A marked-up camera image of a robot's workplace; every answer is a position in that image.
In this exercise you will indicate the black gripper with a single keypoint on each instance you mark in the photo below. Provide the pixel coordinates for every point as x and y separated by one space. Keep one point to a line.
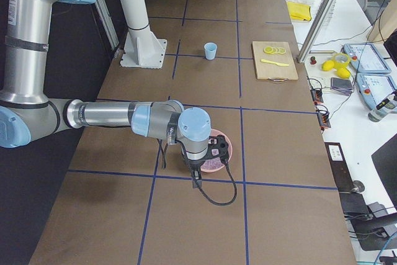
193 165

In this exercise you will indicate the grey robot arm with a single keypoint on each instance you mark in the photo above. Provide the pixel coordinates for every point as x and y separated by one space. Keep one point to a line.
27 114

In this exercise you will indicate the pink bowl of ice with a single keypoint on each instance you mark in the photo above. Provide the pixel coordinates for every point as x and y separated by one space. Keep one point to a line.
215 164

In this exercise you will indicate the light blue plastic cup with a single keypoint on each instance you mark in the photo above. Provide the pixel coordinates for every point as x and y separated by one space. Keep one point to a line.
210 49

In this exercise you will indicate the spare strawberries on tray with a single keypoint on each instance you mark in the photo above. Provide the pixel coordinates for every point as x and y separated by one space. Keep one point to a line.
313 60

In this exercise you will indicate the yellow cloth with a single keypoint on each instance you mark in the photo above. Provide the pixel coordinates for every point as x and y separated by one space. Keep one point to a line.
299 11

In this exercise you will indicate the pale yellow plastic knife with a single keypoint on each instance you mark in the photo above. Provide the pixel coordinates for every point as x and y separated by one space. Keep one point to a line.
274 62

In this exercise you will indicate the bamboo cutting board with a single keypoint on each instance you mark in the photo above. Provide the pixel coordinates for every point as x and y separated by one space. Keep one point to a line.
265 71

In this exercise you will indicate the whole yellow lemon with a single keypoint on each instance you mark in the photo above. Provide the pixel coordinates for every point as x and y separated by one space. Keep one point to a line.
328 65
343 73

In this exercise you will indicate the yellow tape roll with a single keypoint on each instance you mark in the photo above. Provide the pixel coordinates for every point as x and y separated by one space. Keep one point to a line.
341 60

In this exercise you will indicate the upper teach pendant tablet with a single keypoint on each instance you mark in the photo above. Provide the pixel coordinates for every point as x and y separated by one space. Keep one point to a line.
365 58

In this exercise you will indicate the teach pendant tablet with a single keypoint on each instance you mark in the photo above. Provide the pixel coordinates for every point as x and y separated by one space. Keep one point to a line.
365 58
374 87

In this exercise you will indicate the dark purple wallet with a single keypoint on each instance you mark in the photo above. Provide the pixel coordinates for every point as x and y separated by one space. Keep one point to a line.
343 86

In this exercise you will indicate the black computer monitor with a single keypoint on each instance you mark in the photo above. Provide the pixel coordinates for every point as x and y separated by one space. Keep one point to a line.
385 160

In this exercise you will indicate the lower teach pendant tablet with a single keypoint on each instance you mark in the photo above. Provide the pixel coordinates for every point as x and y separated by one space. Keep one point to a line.
374 87

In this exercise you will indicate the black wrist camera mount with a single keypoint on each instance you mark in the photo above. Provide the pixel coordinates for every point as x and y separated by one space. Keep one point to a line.
217 148

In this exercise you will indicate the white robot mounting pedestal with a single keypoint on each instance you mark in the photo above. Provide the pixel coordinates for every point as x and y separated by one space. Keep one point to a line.
142 49

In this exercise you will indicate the aluminium frame post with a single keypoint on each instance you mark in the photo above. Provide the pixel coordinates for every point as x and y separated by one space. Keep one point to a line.
315 29

